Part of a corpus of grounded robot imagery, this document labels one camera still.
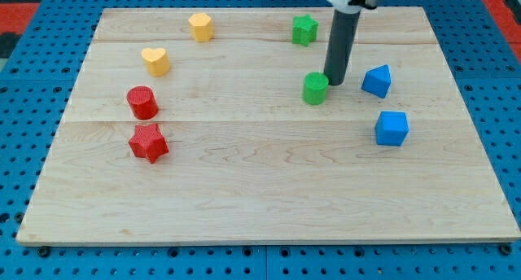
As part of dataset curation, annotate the green star block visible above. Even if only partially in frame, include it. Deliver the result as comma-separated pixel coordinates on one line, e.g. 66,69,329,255
291,14,318,46

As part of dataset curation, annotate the red star block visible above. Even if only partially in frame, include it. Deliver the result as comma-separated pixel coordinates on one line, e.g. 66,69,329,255
129,123,169,164

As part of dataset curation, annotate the green cylinder block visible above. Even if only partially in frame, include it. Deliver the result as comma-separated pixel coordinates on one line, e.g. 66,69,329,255
301,72,329,105

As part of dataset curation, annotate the light wooden board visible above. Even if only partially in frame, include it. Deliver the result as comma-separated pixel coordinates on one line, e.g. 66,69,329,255
17,7,520,247

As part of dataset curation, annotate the red cylinder block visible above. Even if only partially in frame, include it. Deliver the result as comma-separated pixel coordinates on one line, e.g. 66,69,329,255
126,85,159,120

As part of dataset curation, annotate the yellow hexagon block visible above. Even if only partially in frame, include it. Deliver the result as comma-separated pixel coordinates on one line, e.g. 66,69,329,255
188,12,214,42

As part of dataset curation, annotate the yellow heart block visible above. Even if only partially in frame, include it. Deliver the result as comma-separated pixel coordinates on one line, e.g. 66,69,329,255
141,48,170,77

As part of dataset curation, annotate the blue pentagon block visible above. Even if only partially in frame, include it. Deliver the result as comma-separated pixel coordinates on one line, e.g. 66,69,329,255
361,64,392,98

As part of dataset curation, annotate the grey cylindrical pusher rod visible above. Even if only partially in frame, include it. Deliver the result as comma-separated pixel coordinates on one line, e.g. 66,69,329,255
323,11,361,86

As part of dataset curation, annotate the blue cube block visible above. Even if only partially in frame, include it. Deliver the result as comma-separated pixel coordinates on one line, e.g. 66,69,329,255
374,111,409,147

